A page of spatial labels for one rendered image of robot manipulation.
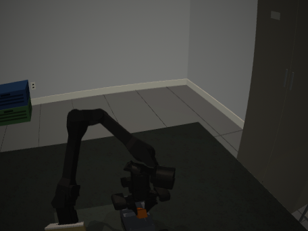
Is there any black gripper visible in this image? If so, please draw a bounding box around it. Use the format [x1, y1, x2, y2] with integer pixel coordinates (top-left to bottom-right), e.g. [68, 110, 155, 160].
[111, 183, 170, 215]

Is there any orange l-shaped part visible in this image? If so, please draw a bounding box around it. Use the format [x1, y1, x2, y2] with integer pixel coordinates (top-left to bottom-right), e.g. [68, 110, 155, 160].
[136, 207, 148, 219]

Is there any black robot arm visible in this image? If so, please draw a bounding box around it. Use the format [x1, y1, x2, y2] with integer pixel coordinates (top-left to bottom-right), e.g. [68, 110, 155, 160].
[51, 108, 176, 225]

